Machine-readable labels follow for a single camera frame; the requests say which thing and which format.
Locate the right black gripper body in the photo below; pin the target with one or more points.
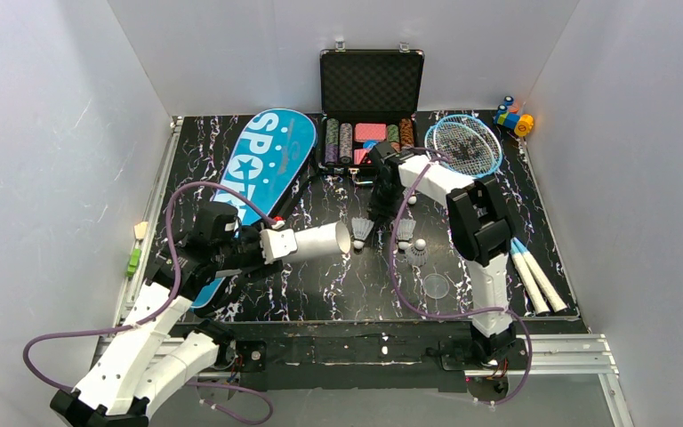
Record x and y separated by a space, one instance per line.
385 192

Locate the white shuttlecock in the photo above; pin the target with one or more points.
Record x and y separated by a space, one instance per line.
417 253

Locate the clear plastic tube lid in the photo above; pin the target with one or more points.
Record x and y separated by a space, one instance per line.
435 286

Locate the white shuttlecock tube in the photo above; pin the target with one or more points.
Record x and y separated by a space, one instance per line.
329 239

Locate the colourful toy block train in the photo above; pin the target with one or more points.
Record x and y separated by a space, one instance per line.
508 115

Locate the green clip on rail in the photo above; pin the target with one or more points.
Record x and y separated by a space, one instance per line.
133 262

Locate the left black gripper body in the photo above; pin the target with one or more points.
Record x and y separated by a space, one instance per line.
247 253

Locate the grey shuttlecock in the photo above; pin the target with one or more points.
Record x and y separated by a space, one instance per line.
361 229
405 232

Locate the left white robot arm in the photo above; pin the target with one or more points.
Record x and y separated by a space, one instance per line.
126 386

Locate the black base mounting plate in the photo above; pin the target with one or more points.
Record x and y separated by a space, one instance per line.
345 355

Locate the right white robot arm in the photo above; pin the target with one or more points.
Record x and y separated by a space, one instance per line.
480 227

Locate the black poker chip case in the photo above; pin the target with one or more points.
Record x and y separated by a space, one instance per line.
367 96

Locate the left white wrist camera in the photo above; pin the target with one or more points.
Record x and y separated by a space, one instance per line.
277 242

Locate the blue badminton racket lower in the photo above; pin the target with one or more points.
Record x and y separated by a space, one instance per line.
472 138

